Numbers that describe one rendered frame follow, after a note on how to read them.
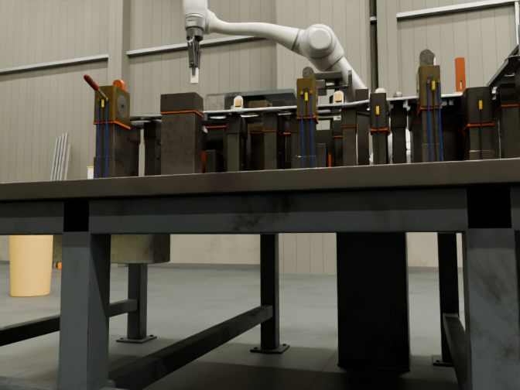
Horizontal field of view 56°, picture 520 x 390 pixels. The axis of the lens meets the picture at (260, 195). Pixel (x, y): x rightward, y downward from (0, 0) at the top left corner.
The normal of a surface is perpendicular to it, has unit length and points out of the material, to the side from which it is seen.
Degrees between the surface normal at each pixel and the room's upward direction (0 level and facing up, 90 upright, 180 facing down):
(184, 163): 90
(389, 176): 90
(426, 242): 90
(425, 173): 90
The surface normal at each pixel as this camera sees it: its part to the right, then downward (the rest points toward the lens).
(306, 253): -0.31, -0.07
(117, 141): 0.98, -0.02
